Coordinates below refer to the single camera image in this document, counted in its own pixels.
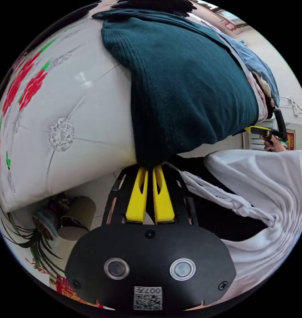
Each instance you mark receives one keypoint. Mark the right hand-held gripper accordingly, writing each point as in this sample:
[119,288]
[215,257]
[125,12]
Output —
[275,135]

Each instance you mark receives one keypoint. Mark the potted plant with long leaves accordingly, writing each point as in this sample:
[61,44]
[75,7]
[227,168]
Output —
[41,231]

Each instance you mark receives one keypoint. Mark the brown cardboard tube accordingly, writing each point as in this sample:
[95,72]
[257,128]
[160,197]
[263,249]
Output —
[77,218]

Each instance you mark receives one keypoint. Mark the person's body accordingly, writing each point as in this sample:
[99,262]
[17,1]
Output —
[260,198]

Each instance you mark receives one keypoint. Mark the dark green long sleeve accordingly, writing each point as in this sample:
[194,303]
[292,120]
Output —
[185,92]

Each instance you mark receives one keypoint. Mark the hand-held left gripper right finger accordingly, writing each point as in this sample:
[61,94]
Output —
[163,203]

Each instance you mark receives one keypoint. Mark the pile of clothes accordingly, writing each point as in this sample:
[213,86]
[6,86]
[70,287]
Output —
[255,62]

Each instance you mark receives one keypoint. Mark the person's right hand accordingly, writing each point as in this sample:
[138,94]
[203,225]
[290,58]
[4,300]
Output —
[274,145]

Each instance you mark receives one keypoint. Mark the white wall power strip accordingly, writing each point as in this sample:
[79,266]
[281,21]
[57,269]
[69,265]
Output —
[293,105]

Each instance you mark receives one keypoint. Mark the bed with floral white quilt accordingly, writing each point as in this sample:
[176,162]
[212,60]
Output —
[79,129]

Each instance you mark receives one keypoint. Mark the black garment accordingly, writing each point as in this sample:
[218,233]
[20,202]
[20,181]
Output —
[156,6]

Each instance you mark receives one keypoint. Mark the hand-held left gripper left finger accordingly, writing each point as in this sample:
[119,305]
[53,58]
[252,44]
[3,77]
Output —
[136,203]

